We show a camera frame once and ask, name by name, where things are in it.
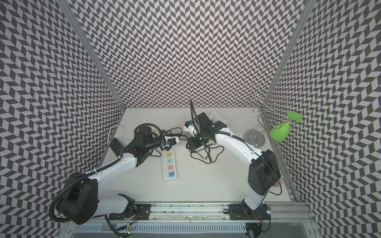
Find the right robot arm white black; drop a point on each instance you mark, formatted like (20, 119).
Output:
(263, 169)

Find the aluminium front rail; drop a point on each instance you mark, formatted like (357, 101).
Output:
(217, 212)

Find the white blow dryer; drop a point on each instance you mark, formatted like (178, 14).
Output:
(215, 117)
(190, 129)

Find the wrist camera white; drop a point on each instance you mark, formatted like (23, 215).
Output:
(190, 122)
(170, 141)

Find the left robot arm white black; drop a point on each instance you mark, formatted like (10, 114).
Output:
(79, 200)

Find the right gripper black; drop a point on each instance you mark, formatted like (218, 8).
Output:
(193, 143)

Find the metal wire glass rack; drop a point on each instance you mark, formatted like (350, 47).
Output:
(265, 106)

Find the colourful patterned ceramic bowl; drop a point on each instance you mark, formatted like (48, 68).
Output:
(280, 182)

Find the green plastic wine glass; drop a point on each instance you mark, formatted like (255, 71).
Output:
(281, 131)

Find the white power strip colourful sockets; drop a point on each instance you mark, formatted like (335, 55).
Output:
(169, 166)

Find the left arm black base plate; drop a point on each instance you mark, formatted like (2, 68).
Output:
(136, 212)

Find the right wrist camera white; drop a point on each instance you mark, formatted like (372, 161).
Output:
(190, 122)

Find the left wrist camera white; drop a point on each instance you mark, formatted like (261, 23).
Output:
(170, 141)

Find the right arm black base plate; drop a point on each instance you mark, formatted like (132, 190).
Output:
(238, 211)

